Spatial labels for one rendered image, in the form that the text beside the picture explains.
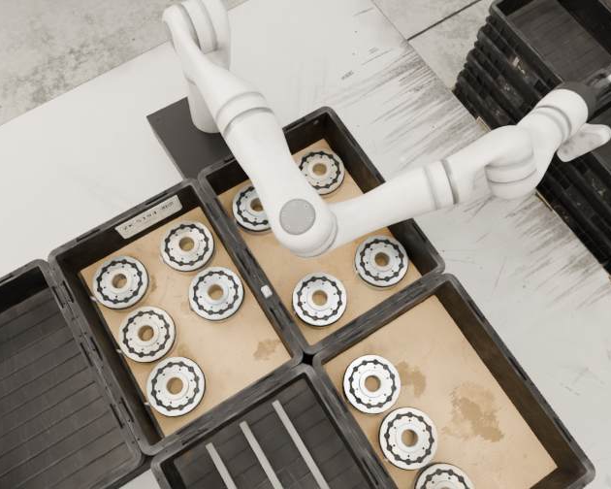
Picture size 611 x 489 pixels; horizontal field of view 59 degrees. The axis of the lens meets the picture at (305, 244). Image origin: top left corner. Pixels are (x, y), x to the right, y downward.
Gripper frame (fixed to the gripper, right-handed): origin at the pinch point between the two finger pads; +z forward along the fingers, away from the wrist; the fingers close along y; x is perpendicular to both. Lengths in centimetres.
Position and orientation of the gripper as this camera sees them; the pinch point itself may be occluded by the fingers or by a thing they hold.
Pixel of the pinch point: (601, 75)
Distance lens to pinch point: 110.9
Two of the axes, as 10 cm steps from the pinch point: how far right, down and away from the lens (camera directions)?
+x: 6.2, 7.9, 0.3
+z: 6.9, -5.6, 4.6
